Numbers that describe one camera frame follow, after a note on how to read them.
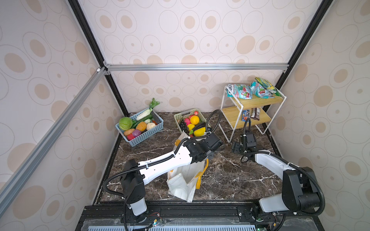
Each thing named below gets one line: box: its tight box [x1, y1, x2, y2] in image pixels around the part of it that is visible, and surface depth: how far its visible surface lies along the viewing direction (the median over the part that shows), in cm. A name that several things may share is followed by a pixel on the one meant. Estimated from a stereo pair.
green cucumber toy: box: [131, 113, 153, 129], surface depth 111 cm
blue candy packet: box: [241, 109, 251, 122], surface depth 98 cm
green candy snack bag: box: [226, 83, 253, 100], surface depth 85 cm
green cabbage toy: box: [118, 116, 133, 131], surface depth 101 cm
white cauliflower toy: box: [145, 122, 157, 131], surface depth 105 cm
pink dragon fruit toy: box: [184, 117, 192, 126], surface depth 108 cm
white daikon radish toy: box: [135, 97, 160, 121], surface depth 112 cm
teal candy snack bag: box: [250, 81, 276, 99], surface depth 82 cm
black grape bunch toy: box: [178, 118, 190, 135], surface depth 105 cm
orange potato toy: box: [135, 121, 147, 132], surface depth 102 cm
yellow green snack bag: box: [254, 77, 282, 97], surface depth 81 cm
